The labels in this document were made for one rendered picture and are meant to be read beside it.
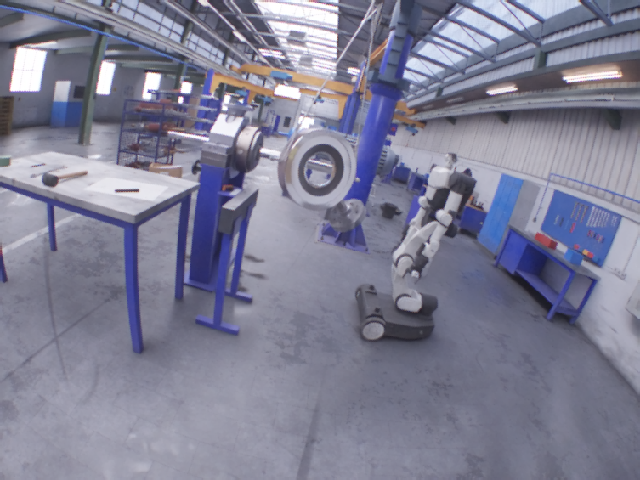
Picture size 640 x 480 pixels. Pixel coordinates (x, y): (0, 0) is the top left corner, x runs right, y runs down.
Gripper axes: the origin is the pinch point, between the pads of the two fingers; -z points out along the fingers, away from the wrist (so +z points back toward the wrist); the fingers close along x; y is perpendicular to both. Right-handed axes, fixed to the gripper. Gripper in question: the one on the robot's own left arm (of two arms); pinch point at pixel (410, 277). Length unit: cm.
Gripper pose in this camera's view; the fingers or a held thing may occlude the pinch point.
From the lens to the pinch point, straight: 217.8
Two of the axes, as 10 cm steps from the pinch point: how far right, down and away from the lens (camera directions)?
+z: 4.4, -8.4, -3.2
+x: -9.0, -4.2, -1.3
